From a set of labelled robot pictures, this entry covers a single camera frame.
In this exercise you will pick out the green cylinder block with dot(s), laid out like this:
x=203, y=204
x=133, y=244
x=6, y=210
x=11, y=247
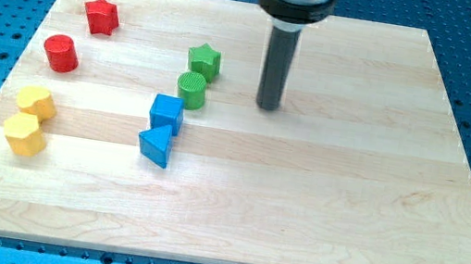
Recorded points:
x=191, y=89

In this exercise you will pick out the light wooden board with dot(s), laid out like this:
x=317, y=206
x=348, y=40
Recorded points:
x=362, y=164

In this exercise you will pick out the red star block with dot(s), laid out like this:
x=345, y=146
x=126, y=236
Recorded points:
x=102, y=16

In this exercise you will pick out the yellow heart block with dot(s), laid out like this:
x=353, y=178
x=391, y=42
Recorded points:
x=36, y=100

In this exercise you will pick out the red cylinder block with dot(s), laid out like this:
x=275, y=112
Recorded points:
x=61, y=53

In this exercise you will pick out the blue triangle block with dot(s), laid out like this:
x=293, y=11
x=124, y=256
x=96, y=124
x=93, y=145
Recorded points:
x=155, y=144

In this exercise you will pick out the yellow hexagon block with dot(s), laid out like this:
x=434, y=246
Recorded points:
x=24, y=134

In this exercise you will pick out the blue cube block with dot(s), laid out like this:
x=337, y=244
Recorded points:
x=167, y=111

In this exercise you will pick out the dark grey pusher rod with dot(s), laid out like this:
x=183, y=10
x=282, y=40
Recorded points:
x=279, y=55

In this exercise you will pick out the green star block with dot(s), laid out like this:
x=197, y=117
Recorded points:
x=204, y=60

